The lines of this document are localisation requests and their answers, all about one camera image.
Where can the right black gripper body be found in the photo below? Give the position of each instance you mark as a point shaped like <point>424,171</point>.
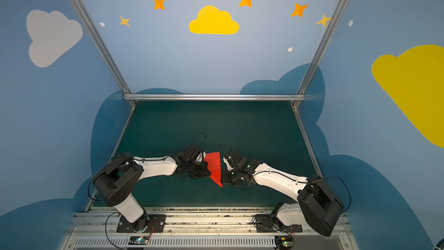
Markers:
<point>232,171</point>

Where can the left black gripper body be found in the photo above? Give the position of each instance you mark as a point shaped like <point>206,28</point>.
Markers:
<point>198,166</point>

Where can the red square paper sheet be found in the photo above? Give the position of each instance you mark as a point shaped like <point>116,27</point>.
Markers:
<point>214,167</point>

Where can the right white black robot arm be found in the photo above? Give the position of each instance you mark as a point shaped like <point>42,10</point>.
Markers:
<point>320,206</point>

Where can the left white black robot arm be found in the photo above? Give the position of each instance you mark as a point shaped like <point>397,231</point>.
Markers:
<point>115,182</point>

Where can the right green circuit board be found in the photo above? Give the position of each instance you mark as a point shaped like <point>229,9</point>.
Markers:
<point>283,243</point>

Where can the green circuit board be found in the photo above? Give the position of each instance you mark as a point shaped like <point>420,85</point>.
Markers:
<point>139,240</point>
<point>283,243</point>

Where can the left green circuit board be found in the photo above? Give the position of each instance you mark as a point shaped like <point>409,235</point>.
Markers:
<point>139,240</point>

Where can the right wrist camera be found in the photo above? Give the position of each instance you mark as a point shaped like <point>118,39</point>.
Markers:
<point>235,160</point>

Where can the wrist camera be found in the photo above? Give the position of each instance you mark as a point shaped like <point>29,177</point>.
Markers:
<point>193,154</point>
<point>235,160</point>

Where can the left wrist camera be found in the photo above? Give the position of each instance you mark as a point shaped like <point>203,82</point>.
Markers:
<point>193,154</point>

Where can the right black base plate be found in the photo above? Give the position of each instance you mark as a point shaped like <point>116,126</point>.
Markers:
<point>269,224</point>

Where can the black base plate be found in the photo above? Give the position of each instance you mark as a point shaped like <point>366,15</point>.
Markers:
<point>145,224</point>
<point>269,224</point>

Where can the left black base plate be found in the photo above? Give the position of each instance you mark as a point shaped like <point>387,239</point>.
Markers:
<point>145,224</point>

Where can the aluminium frame horizontal bar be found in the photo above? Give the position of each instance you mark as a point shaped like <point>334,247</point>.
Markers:
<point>212,97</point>

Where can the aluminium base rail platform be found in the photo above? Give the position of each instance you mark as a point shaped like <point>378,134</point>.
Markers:
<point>198,229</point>

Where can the right aluminium frame post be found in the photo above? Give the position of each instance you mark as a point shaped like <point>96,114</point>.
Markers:
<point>336,16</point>

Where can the aluminium frame post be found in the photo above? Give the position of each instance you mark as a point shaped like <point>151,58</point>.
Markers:
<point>91,28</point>
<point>336,16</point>

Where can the left aluminium frame post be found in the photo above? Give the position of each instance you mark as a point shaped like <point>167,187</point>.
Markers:
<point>91,28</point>

